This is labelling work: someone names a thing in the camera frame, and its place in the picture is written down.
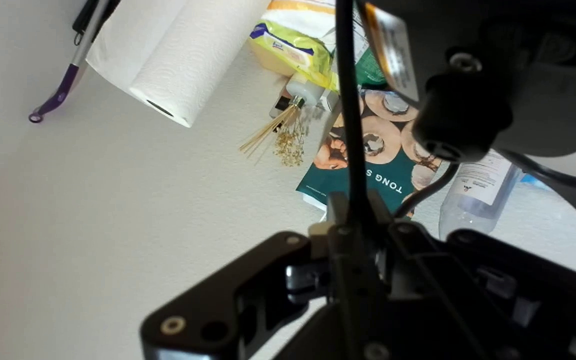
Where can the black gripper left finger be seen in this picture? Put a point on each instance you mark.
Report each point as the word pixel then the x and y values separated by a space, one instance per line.
pixel 233 313

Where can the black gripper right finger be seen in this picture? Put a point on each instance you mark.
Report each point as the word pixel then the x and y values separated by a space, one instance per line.
pixel 484 299

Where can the black steel pressure cooker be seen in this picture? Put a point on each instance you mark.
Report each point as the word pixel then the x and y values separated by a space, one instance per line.
pixel 486 75

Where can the clear plastic water bottle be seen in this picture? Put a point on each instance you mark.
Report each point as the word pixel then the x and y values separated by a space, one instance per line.
pixel 479 194

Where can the green paper gift bag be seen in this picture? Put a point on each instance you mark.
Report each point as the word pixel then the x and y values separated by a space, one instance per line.
pixel 396 164

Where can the white paper towel roll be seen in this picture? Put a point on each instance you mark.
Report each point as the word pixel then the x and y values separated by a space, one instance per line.
pixel 171 54

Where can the yellow wipes packet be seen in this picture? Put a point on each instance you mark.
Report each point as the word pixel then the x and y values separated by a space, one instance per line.
pixel 296 37

